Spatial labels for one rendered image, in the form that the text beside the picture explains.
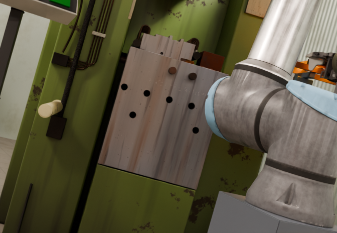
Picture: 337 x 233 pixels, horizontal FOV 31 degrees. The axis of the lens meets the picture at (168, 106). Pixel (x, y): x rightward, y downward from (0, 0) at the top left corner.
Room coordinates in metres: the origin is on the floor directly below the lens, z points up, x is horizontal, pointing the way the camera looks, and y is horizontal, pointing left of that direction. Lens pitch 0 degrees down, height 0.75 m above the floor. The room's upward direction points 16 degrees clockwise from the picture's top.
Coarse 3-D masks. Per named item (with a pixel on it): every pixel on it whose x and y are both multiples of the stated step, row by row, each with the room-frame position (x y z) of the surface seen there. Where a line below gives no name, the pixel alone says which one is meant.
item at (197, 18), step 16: (144, 0) 2.78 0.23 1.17; (160, 0) 2.79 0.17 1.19; (176, 0) 2.80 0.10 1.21; (192, 0) 2.80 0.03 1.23; (208, 0) 2.81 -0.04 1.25; (224, 0) 2.82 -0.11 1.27; (144, 16) 2.79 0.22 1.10; (160, 16) 2.79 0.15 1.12; (176, 16) 2.80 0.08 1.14; (192, 16) 2.81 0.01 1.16; (208, 16) 2.81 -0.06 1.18; (224, 16) 2.82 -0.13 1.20; (128, 32) 2.78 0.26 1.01; (160, 32) 2.79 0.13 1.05; (176, 32) 2.80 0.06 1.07; (192, 32) 2.81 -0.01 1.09; (208, 32) 2.81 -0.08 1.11; (128, 48) 2.78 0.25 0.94; (208, 48) 2.82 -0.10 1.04
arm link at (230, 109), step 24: (288, 0) 1.41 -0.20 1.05; (312, 0) 1.42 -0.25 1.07; (264, 24) 1.43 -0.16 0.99; (288, 24) 1.40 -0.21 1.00; (264, 48) 1.40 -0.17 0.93; (288, 48) 1.40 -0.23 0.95; (240, 72) 1.40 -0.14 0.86; (264, 72) 1.37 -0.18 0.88; (288, 72) 1.41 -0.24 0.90; (216, 96) 1.42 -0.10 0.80; (240, 96) 1.37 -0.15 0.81; (264, 96) 1.33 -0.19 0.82; (216, 120) 1.41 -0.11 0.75; (240, 120) 1.35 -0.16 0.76; (240, 144) 1.41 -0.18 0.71
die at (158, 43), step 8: (144, 40) 2.31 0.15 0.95; (152, 40) 2.31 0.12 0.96; (160, 40) 2.31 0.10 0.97; (168, 40) 2.32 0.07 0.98; (144, 48) 2.31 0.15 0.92; (152, 48) 2.31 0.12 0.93; (160, 48) 2.32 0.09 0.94; (168, 48) 2.32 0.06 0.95; (176, 48) 2.32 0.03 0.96; (184, 48) 2.32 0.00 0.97; (192, 48) 2.33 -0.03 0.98; (168, 56) 2.32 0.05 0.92; (176, 56) 2.32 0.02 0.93; (184, 56) 2.32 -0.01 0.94
